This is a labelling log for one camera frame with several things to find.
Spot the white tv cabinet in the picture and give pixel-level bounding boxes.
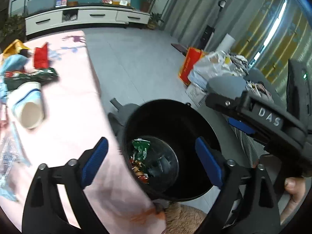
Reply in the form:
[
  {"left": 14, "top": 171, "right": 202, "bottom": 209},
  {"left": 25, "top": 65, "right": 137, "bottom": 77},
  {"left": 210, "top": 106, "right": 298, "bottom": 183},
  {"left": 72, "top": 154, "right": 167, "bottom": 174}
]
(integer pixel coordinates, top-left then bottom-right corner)
[{"left": 25, "top": 6, "right": 150, "bottom": 36}]

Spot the grey curtain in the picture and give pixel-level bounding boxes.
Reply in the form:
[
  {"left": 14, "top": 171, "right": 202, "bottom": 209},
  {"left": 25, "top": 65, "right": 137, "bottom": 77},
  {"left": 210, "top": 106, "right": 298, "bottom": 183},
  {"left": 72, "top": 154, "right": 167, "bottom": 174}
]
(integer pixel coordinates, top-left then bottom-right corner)
[{"left": 163, "top": 0, "right": 265, "bottom": 50}]

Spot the potted green plant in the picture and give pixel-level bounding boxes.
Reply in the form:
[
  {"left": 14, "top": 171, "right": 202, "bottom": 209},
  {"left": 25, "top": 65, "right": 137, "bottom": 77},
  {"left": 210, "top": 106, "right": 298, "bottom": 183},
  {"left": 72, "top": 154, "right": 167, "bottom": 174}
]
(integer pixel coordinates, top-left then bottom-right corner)
[{"left": 147, "top": 12, "right": 164, "bottom": 30}]

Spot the pink patterned tablecloth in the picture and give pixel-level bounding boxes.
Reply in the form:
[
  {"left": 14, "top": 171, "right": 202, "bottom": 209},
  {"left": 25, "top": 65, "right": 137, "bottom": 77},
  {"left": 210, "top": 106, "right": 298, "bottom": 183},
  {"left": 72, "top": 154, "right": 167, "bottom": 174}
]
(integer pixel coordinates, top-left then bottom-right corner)
[{"left": 1, "top": 30, "right": 166, "bottom": 233}]

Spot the black round trash bin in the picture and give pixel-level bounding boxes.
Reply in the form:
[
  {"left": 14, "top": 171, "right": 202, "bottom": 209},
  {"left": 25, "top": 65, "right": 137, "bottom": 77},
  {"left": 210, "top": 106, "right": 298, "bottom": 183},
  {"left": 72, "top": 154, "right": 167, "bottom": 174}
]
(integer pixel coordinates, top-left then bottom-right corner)
[{"left": 120, "top": 99, "right": 221, "bottom": 202}]

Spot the red orange gift bag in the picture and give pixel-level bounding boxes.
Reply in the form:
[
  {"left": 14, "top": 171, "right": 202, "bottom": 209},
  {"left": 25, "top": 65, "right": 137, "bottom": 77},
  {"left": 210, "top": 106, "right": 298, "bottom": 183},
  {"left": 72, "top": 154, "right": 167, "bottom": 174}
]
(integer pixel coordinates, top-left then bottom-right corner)
[{"left": 179, "top": 47, "right": 208, "bottom": 86}]

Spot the green snack wrapper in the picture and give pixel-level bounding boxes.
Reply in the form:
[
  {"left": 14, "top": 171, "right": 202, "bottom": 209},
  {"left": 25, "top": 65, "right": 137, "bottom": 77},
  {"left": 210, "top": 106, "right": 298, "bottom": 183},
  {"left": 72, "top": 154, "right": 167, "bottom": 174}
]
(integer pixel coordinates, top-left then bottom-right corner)
[{"left": 4, "top": 68, "right": 59, "bottom": 91}]

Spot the light blue crumpled wrapper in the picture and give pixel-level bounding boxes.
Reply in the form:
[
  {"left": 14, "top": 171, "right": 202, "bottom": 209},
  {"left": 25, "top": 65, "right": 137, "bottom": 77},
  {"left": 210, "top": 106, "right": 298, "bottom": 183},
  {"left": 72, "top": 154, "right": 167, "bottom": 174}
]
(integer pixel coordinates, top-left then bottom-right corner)
[{"left": 1, "top": 54, "right": 28, "bottom": 104}]

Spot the yellow chip bag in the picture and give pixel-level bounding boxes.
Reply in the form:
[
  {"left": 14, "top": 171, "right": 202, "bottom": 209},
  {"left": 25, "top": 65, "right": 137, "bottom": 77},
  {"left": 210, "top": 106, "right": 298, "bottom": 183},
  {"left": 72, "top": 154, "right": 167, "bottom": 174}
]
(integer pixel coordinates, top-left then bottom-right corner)
[{"left": 2, "top": 39, "right": 30, "bottom": 60}]

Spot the person's right hand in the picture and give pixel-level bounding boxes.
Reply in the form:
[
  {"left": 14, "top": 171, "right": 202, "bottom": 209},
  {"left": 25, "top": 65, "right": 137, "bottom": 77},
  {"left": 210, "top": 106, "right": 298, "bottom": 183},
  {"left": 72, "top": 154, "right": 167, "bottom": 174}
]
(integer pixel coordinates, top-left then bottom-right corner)
[{"left": 280, "top": 177, "right": 306, "bottom": 224}]

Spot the standing floor vacuum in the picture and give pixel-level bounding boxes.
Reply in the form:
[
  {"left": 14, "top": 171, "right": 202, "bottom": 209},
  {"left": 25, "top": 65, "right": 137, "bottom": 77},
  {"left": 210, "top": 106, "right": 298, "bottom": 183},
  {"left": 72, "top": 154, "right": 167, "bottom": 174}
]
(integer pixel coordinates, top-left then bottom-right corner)
[{"left": 198, "top": 0, "right": 226, "bottom": 50}]

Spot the red snack wrapper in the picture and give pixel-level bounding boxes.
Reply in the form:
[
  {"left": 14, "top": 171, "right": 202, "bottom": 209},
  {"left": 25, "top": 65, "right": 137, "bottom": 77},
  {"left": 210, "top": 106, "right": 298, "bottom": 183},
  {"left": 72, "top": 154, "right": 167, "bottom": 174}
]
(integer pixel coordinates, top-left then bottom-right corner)
[{"left": 33, "top": 42, "right": 49, "bottom": 69}]

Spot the white paper cup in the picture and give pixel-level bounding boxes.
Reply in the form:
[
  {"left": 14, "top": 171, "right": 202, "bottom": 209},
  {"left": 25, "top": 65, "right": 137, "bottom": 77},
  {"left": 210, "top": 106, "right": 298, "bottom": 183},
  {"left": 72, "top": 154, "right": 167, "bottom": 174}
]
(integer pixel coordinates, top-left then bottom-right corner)
[{"left": 7, "top": 82, "right": 44, "bottom": 129}]

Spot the white plastic bag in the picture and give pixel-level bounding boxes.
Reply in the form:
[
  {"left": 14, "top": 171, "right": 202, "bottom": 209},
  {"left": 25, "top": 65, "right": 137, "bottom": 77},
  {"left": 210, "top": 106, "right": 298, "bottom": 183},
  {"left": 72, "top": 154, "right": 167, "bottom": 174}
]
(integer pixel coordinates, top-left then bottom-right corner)
[{"left": 188, "top": 51, "right": 237, "bottom": 90}]

